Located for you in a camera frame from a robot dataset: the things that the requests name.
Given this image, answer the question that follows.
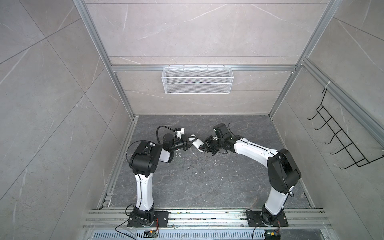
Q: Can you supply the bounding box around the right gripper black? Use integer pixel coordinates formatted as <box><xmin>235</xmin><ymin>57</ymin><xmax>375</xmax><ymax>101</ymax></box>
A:
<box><xmin>198</xmin><ymin>135</ymin><xmax>225</xmax><ymax>156</ymax></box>

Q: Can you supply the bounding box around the white remote control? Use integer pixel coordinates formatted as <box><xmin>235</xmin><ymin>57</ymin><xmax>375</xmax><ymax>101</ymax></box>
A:
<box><xmin>192</xmin><ymin>139</ymin><xmax>205</xmax><ymax>153</ymax></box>

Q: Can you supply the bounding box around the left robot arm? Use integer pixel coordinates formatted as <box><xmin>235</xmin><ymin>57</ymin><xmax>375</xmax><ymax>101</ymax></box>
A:
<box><xmin>128</xmin><ymin>131</ymin><xmax>203</xmax><ymax>225</ymax></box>

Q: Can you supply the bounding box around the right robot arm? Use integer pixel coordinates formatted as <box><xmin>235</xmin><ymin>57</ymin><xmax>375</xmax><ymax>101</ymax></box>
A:
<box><xmin>199</xmin><ymin>123</ymin><xmax>302</xmax><ymax>226</ymax></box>

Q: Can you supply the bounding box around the left green circuit board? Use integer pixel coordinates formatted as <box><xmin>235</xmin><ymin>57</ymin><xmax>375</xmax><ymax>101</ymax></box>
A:
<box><xmin>144</xmin><ymin>230</ymin><xmax>159</xmax><ymax>239</ymax></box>

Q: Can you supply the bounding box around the green circuit board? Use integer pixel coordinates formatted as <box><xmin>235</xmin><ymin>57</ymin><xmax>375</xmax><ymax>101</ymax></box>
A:
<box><xmin>144</xmin><ymin>230</ymin><xmax>159</xmax><ymax>239</ymax></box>
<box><xmin>265</xmin><ymin>230</ymin><xmax>281</xmax><ymax>240</ymax></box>

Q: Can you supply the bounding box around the right green circuit board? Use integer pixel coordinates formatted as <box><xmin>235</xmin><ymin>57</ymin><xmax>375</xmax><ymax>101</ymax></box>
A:
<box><xmin>265</xmin><ymin>230</ymin><xmax>281</xmax><ymax>240</ymax></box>

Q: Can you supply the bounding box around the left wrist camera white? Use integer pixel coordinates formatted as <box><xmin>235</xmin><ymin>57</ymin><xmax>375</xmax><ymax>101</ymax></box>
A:
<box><xmin>175</xmin><ymin>128</ymin><xmax>185</xmax><ymax>139</ymax></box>

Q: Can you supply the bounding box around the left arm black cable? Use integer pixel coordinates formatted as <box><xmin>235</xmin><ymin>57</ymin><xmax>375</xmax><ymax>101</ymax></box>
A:
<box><xmin>155</xmin><ymin>125</ymin><xmax>176</xmax><ymax>145</ymax></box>

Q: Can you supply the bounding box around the white wire mesh basket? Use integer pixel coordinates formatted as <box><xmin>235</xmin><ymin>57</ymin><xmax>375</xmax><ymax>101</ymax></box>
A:
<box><xmin>162</xmin><ymin>67</ymin><xmax>234</xmax><ymax>95</ymax></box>

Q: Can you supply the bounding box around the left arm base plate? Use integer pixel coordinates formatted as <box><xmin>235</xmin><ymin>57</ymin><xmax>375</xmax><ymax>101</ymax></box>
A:
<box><xmin>127</xmin><ymin>211</ymin><xmax>169</xmax><ymax>228</ymax></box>

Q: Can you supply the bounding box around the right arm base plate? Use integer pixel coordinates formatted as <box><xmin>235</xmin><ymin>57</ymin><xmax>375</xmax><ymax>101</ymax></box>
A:
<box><xmin>245</xmin><ymin>210</ymin><xmax>289</xmax><ymax>227</ymax></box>

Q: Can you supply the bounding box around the aluminium mounting rail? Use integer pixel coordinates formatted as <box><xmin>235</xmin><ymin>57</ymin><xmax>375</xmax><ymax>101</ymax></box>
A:
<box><xmin>81</xmin><ymin>209</ymin><xmax>332</xmax><ymax>230</ymax></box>

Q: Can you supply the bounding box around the black wire hook rack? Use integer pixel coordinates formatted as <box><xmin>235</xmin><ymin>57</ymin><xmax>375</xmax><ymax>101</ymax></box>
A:
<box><xmin>307</xmin><ymin>88</ymin><xmax>384</xmax><ymax>170</ymax></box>

